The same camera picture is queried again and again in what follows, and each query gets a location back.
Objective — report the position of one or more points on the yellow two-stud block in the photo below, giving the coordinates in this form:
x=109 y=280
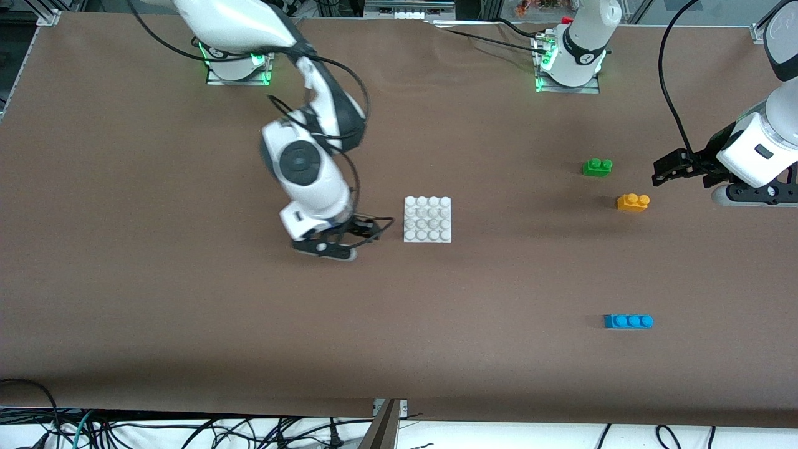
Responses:
x=633 y=203

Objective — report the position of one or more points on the silver metal edge bracket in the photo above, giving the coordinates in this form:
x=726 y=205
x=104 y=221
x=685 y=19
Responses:
x=378 y=406

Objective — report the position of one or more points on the dark metal beam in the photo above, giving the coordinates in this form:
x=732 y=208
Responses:
x=381 y=433

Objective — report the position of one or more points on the blue three-stud block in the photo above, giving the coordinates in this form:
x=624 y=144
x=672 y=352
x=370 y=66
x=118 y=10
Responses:
x=628 y=322

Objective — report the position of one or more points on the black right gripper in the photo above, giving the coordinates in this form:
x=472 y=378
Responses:
x=353 y=225

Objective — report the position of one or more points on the orange red clutter pile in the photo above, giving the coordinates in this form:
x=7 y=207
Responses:
x=530 y=7

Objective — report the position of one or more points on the green two-stud block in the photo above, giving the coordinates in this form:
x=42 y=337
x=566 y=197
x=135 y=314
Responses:
x=596 y=168

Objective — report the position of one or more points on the small white studded strip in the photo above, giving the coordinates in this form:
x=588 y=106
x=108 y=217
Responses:
x=409 y=15

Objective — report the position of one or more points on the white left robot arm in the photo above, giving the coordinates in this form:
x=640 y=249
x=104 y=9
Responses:
x=586 y=37

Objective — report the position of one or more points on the white studded base plate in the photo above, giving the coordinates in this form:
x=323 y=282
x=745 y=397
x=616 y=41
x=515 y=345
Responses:
x=427 y=219

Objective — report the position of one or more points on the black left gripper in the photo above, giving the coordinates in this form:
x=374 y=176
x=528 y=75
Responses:
x=705 y=163

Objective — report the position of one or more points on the aluminium frame rail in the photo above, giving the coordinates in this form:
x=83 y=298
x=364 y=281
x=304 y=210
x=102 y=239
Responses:
x=374 y=6

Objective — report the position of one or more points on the silver table corner bracket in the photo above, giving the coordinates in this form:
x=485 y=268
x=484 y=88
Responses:
x=762 y=32
x=48 y=17

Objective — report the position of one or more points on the brown table cover sheet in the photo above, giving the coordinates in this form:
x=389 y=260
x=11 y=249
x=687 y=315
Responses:
x=187 y=312

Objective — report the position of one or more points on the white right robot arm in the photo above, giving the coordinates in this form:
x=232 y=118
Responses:
x=299 y=162

